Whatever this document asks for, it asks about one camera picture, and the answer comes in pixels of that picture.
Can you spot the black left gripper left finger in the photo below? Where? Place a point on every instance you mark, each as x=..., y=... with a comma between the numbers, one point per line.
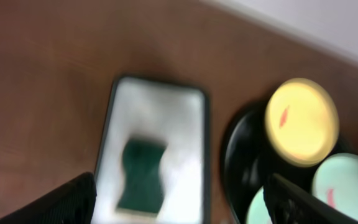
x=70, y=203

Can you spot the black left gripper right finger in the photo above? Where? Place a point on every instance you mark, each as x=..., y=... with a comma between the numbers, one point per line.
x=287, y=203

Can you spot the yellow plate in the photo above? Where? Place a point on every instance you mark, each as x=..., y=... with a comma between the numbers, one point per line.
x=301, y=122

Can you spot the white rectangular tray black rim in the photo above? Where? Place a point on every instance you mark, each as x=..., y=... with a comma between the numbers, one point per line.
x=174, y=116

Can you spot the round black tray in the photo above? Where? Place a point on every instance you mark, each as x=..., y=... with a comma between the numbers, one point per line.
x=248, y=159

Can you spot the light blue plate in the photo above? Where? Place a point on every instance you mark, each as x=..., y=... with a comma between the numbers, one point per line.
x=336, y=183

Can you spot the green yellow sponge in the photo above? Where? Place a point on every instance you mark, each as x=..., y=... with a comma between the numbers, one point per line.
x=143, y=190

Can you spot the pale green plate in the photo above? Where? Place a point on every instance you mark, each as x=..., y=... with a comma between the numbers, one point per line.
x=257, y=212

